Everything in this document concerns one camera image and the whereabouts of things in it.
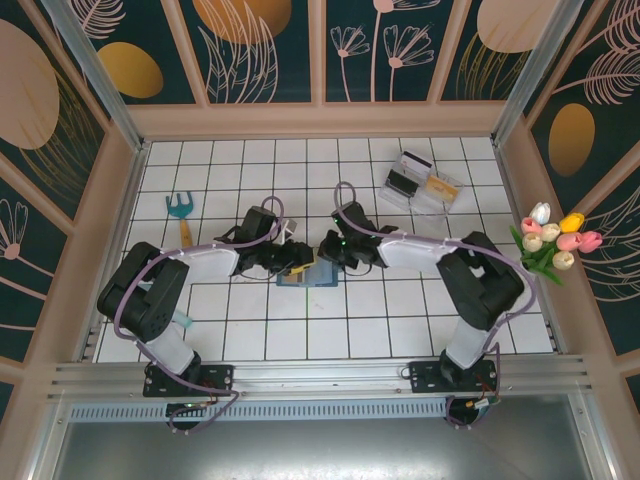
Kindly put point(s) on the gold card with black stripe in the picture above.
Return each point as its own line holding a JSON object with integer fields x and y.
{"x": 297, "y": 271}

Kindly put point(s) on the clear blue plastic box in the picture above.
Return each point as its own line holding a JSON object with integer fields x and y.
{"x": 322, "y": 277}

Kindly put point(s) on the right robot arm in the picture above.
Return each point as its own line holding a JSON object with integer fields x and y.
{"x": 480, "y": 290}

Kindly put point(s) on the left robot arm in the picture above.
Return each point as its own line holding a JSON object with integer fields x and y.
{"x": 150, "y": 300}

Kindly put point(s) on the clear acrylic card organizer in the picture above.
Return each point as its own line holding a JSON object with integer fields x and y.
{"x": 420, "y": 192}

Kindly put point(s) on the white card with purple stripe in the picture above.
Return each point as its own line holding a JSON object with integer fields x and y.
{"x": 415, "y": 162}

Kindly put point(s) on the white and gold card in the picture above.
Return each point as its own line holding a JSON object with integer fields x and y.
{"x": 442, "y": 189}

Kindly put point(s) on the teal garden hand fork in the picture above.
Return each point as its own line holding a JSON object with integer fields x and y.
{"x": 181, "y": 212}

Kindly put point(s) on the artificial tulip bouquet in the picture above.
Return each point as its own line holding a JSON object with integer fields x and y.
{"x": 550, "y": 240}

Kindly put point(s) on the aluminium table rail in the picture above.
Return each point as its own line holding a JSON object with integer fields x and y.
{"x": 320, "y": 377}

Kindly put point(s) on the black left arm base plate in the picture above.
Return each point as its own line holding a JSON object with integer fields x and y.
{"x": 220, "y": 377}

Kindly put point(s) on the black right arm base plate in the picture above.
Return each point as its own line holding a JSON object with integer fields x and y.
{"x": 422, "y": 376}

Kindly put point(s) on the aluminium frame post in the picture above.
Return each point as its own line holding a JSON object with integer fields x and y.
{"x": 537, "y": 70}
{"x": 100, "y": 75}

